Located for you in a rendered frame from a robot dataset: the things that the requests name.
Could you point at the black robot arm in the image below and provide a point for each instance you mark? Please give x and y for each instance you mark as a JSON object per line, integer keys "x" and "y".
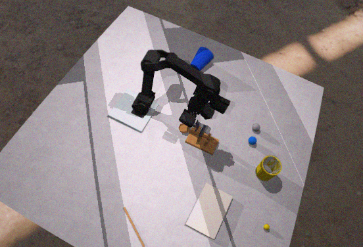
{"x": 207, "y": 85}

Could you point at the blue ball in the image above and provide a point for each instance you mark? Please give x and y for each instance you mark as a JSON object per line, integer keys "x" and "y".
{"x": 252, "y": 140}

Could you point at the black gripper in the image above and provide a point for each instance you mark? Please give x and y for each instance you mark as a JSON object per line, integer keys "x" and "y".
{"x": 188, "y": 116}

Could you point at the yellow open cylinder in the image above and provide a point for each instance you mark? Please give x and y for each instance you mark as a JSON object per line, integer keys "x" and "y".
{"x": 269, "y": 167}

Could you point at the grey ball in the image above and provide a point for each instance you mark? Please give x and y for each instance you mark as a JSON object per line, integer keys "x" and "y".
{"x": 256, "y": 127}

